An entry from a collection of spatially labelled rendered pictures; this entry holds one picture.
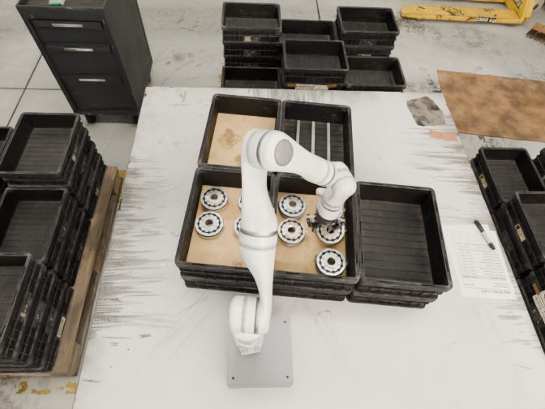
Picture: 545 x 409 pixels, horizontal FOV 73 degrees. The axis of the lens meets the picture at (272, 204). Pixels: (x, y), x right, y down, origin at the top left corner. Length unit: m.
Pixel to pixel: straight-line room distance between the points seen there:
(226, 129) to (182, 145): 0.25
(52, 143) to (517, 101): 3.44
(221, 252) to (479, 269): 1.02
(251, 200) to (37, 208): 1.53
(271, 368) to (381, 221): 0.67
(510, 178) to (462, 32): 2.00
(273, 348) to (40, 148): 1.63
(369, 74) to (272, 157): 2.07
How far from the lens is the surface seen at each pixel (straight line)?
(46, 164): 2.22
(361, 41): 2.83
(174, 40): 3.67
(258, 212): 0.85
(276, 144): 0.79
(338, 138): 1.68
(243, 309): 0.94
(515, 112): 3.65
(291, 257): 1.33
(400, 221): 1.50
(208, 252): 1.33
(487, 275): 1.71
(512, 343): 1.65
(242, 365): 1.25
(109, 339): 1.45
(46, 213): 2.18
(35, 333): 1.93
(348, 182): 1.04
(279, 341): 1.26
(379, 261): 1.39
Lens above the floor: 2.04
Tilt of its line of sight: 58 degrees down
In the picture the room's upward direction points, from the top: 6 degrees clockwise
